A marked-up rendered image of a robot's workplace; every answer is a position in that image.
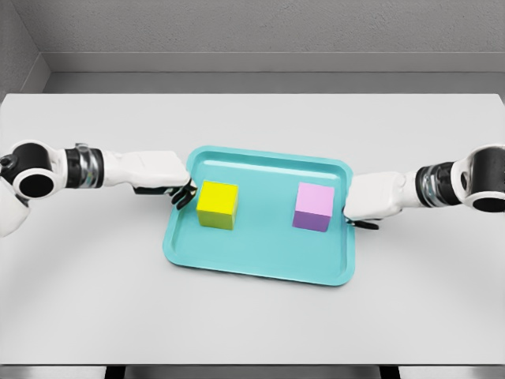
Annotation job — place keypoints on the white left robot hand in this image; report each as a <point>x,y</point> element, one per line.
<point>158,169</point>

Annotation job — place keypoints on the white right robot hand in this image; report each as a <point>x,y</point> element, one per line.
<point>371,195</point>

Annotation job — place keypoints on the pink purple cube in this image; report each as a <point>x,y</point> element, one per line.
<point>313,207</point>

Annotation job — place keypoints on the yellow cube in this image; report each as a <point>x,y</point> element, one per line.
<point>217,203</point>

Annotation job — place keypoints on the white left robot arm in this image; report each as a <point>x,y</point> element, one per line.
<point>47,163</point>

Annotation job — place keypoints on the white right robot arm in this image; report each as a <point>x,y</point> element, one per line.
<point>465,177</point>

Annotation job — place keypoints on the teal plastic tray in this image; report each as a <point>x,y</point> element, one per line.
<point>260,252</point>

